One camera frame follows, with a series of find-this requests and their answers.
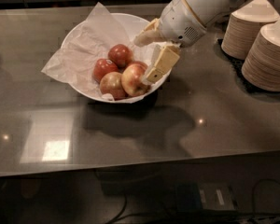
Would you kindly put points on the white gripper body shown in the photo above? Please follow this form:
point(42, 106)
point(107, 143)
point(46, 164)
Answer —
point(178, 22)

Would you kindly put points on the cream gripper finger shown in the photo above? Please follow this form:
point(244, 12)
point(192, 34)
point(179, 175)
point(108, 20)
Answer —
point(150, 34)
point(164, 58)

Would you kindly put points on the yellow-red apple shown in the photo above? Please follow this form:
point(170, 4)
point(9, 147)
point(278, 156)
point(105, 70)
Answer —
point(131, 80)

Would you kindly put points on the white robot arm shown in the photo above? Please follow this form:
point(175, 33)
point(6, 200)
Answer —
point(209, 11)

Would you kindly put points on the red apple back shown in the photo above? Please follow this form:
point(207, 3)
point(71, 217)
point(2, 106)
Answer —
point(121, 55)

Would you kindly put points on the red apple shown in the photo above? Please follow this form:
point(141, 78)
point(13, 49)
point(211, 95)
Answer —
point(103, 67)
point(121, 55)

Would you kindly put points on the white bowl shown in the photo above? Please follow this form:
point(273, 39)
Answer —
point(137, 24)

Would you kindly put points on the red apple left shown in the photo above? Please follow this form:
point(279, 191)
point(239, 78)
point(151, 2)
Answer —
point(103, 67)

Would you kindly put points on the red-green apple front left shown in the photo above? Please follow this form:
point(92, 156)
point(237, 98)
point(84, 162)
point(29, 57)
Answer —
point(111, 84)

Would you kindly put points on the white crumpled paper liner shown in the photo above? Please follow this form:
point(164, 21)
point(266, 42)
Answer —
point(84, 53)

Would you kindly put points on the left stack of paper plates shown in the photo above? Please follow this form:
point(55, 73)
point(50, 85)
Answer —
point(244, 26)

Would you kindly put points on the stack of paper plates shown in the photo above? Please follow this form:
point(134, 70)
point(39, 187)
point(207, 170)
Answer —
point(262, 64)
point(244, 26)

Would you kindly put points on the black tray under plates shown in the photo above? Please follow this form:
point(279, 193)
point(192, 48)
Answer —
point(248, 87)

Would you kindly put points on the right stack of paper plates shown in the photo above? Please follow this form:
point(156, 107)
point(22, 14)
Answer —
point(262, 64)

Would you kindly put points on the dark box under table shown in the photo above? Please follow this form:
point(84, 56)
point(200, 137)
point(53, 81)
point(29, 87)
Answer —
point(211, 198)

